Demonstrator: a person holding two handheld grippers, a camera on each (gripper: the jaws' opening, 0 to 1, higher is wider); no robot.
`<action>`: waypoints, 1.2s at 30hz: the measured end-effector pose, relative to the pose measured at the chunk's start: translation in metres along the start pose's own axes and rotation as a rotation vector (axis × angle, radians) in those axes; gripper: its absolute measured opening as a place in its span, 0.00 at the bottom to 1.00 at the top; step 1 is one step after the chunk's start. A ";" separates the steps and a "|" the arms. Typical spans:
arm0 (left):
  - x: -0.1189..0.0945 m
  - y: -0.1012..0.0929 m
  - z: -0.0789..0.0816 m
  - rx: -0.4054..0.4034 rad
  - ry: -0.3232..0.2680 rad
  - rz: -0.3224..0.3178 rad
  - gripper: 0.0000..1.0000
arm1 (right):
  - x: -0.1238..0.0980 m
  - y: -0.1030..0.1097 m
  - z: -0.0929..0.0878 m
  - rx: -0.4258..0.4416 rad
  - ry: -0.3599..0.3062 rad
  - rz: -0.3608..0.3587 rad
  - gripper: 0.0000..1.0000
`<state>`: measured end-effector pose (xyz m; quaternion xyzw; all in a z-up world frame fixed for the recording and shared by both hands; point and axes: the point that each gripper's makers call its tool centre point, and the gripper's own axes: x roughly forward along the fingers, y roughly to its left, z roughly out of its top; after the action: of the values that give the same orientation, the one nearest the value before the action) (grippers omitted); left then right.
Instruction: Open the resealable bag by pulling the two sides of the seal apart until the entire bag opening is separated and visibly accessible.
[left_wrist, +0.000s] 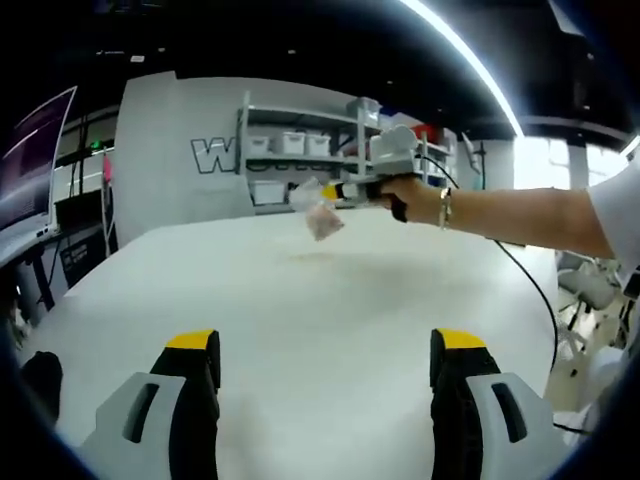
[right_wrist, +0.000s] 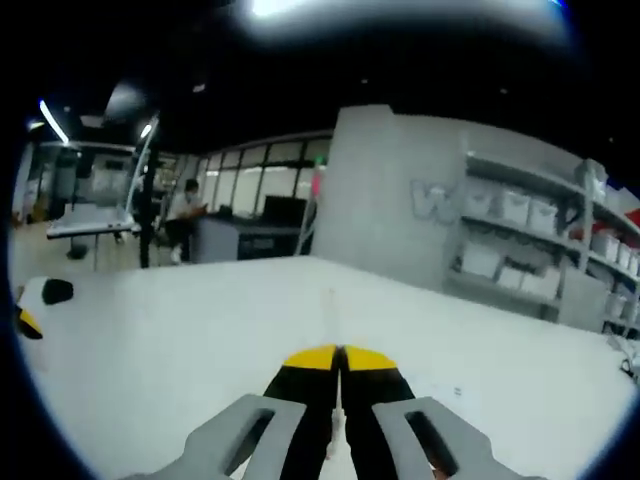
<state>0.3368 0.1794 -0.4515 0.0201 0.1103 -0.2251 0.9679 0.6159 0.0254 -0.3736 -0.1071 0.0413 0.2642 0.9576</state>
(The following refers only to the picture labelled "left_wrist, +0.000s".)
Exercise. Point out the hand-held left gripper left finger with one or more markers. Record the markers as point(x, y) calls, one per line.
point(155, 430)

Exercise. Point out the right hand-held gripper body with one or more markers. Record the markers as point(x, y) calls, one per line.
point(395, 155)

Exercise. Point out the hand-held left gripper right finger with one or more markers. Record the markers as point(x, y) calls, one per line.
point(487, 430)

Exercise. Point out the clear resealable bag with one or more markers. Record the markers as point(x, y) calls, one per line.
point(324, 220)

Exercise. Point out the person's right hand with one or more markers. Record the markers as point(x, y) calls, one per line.
point(420, 200)

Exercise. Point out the row of white storage bins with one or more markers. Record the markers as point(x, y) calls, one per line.
point(292, 142)

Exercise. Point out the tilted display on stand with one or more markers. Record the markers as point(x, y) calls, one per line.
point(472, 150)

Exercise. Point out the grey metal shelving unit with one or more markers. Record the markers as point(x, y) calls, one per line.
point(300, 117)

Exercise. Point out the dark cloth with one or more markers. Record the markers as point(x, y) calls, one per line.
point(42, 385)

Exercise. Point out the ceiling light strip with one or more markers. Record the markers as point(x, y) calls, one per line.
point(475, 55)

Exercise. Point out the white office chair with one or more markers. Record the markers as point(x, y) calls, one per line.
point(590, 290)

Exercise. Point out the white lettered partition panel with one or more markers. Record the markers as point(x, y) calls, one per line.
point(160, 175)

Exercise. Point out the grey monitor desk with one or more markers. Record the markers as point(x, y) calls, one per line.
point(20, 245)

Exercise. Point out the pink hanging object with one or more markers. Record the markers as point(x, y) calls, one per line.
point(107, 169)

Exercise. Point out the computer monitor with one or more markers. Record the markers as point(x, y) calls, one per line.
point(30, 160)

